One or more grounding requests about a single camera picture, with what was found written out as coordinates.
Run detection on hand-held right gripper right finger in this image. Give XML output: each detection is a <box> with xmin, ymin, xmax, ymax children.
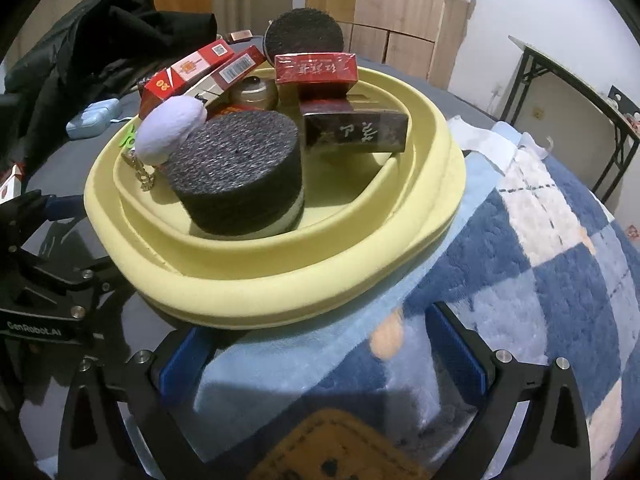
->
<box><xmin>424</xmin><ymin>301</ymin><xmax>594</xmax><ymax>480</ymax></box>

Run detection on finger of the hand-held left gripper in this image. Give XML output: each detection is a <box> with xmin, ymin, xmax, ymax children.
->
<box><xmin>15</xmin><ymin>252</ymin><xmax>129</xmax><ymax>321</ymax></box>
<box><xmin>0</xmin><ymin>192</ymin><xmax>89</xmax><ymax>257</ymax></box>

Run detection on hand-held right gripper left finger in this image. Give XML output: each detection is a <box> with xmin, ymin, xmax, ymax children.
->
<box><xmin>55</xmin><ymin>326</ymin><xmax>217</xmax><ymax>480</ymax></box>

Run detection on white plush keychain green leaves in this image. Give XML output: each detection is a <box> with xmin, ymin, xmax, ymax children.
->
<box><xmin>117</xmin><ymin>97</ymin><xmax>207</xmax><ymax>192</ymax></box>

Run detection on yellow oval basin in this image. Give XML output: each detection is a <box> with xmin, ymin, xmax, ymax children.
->
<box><xmin>83</xmin><ymin>65</ymin><xmax>468</xmax><ymax>332</ymax></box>

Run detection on red box with orange dots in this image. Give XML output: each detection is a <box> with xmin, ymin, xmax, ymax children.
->
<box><xmin>138</xmin><ymin>39</ymin><xmax>236</xmax><ymax>117</ymax></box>

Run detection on black round sponge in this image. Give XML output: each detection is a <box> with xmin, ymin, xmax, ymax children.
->
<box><xmin>167</xmin><ymin>112</ymin><xmax>306</xmax><ymax>239</ymax></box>
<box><xmin>263</xmin><ymin>8</ymin><xmax>345</xmax><ymax>62</ymax></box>

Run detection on red box white barcode side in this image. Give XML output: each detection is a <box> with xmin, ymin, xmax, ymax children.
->
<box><xmin>184</xmin><ymin>44</ymin><xmax>267</xmax><ymax>107</ymax></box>

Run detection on round metal tin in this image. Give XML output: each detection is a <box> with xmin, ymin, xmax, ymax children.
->
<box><xmin>230</xmin><ymin>75</ymin><xmax>279</xmax><ymax>110</ymax></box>

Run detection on dark red and silver box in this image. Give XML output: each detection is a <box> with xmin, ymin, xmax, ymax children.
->
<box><xmin>299</xmin><ymin>98</ymin><xmax>409</xmax><ymax>156</ymax></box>

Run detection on red cellophane box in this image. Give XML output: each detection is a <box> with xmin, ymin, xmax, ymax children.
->
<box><xmin>273</xmin><ymin>52</ymin><xmax>360</xmax><ymax>99</ymax></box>

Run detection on red and white small box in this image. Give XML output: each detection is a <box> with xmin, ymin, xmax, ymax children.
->
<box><xmin>0</xmin><ymin>162</ymin><xmax>27</xmax><ymax>207</ymax></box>

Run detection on blue checkered plush blanket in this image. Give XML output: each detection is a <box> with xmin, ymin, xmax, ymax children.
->
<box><xmin>192</xmin><ymin>115</ymin><xmax>640</xmax><ymax>480</ymax></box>

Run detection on light blue device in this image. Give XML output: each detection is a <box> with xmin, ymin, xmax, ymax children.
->
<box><xmin>65</xmin><ymin>98</ymin><xmax>121</xmax><ymax>140</ymax></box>

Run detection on black jacket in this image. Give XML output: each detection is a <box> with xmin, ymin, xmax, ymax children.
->
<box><xmin>0</xmin><ymin>0</ymin><xmax>219</xmax><ymax>172</ymax></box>

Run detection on brown printed door mat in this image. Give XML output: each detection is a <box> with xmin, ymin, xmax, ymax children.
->
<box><xmin>247</xmin><ymin>407</ymin><xmax>431</xmax><ymax>480</ymax></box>

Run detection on white cloth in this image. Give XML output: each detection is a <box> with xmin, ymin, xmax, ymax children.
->
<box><xmin>446</xmin><ymin>115</ymin><xmax>557</xmax><ymax>162</ymax></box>

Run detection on black folding table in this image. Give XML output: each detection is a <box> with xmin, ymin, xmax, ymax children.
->
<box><xmin>507</xmin><ymin>35</ymin><xmax>640</xmax><ymax>207</ymax></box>

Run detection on wooden wardrobe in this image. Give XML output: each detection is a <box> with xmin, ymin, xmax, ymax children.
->
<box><xmin>304</xmin><ymin>0</ymin><xmax>472</xmax><ymax>92</ymax></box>

